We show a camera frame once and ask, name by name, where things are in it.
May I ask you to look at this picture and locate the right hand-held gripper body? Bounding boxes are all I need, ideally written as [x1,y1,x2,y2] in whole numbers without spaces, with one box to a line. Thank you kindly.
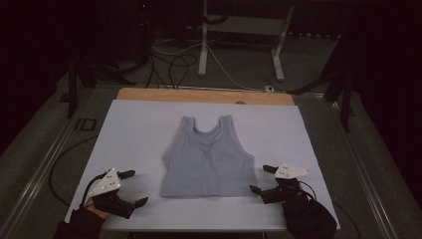
[260,162,313,205]

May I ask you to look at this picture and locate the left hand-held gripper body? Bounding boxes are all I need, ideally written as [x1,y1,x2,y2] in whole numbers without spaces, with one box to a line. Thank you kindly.
[88,167,137,219]

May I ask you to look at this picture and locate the light grey tank top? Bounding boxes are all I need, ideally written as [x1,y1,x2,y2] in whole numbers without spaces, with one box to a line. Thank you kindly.
[160,114,259,199]

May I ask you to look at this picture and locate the person's right hand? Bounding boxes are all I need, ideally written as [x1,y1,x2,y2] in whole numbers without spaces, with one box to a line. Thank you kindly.
[282,185,317,222]

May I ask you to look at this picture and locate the person's left hand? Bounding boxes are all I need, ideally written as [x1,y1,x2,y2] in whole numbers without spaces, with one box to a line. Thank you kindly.
[84,198,111,220]

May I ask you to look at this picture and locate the white table cover sheet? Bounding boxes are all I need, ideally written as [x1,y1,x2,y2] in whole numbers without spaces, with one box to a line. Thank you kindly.
[64,99,341,233]

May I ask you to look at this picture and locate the wooden table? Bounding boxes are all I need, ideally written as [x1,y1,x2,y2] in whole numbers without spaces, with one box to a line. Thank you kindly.
[115,87,296,107]

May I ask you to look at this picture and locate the black stand legs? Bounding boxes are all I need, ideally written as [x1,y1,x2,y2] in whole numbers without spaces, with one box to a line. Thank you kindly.
[67,55,137,120]
[288,64,355,133]

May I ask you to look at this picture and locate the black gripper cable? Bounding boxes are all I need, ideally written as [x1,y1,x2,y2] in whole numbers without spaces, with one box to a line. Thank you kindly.
[81,171,107,207]
[298,180,318,202]

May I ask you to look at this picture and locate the black floor cable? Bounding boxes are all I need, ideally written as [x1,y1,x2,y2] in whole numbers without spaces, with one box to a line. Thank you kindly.
[332,200,363,239]
[49,133,100,207]

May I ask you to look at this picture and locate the aluminium floor rail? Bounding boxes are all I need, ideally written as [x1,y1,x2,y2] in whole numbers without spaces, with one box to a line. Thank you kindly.
[0,87,101,239]
[293,92,399,239]

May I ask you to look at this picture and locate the white floor cable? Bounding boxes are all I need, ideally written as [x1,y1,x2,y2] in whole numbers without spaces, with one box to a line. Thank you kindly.
[151,38,267,92]

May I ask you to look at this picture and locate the black looped cables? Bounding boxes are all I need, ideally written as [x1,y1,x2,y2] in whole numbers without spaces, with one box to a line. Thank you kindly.
[144,52,199,90]

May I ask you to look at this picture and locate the white metal stand frame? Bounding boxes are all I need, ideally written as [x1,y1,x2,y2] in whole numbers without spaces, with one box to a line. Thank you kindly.
[197,0,296,83]

